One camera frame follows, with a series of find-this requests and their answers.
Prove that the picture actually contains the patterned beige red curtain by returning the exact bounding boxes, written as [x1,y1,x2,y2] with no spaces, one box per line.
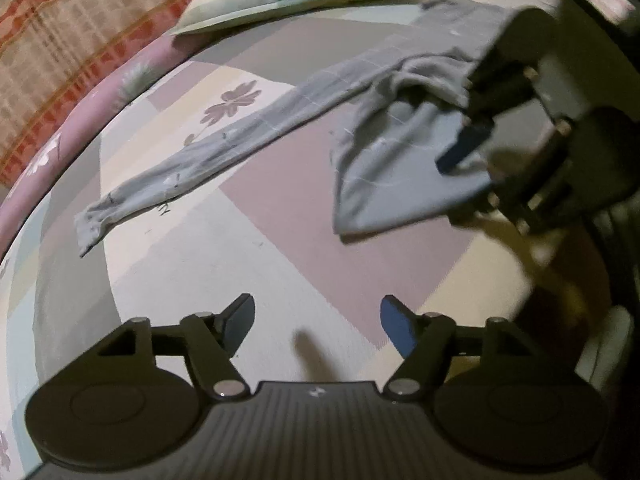
[0,0,201,186]

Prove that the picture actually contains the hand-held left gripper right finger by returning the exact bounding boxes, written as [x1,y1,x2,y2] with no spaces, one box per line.
[381,295,581,402]

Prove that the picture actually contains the person's green trouser leg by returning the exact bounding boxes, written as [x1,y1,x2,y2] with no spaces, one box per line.
[582,305,637,401]

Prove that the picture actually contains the grey printed pants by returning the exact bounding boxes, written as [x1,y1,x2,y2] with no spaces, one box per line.
[75,0,526,256]

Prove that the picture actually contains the purple floral quilt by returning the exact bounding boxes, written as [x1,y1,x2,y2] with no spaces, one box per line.
[0,25,211,206]

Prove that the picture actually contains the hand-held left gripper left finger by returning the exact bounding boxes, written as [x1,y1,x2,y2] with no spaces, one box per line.
[50,294,257,402]

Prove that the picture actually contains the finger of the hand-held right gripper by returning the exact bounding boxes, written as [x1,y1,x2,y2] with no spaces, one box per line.
[447,160,581,237]
[437,45,541,175]

